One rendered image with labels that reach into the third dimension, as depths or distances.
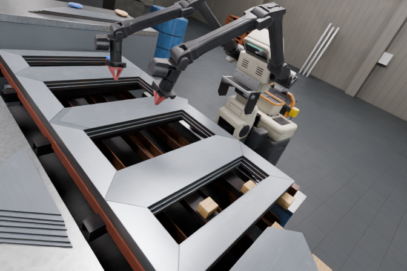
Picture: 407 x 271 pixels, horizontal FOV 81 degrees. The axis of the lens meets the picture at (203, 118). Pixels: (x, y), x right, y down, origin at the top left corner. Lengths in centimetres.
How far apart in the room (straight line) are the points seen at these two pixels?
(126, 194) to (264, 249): 47
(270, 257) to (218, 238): 17
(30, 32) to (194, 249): 154
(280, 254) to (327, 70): 879
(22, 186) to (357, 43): 907
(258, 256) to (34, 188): 73
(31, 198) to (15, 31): 113
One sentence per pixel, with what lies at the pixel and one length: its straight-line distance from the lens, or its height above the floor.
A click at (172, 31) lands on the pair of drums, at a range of 472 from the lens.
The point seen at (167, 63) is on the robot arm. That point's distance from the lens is 94.
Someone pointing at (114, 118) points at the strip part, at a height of 86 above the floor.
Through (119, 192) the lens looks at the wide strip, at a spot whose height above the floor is 86.
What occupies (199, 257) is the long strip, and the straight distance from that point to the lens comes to 75.
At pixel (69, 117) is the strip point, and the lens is 115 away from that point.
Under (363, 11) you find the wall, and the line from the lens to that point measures 943.
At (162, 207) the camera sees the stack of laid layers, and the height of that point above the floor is 83.
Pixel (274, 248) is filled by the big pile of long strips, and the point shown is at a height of 85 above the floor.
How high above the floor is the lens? 148
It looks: 27 degrees down
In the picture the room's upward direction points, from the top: 19 degrees clockwise
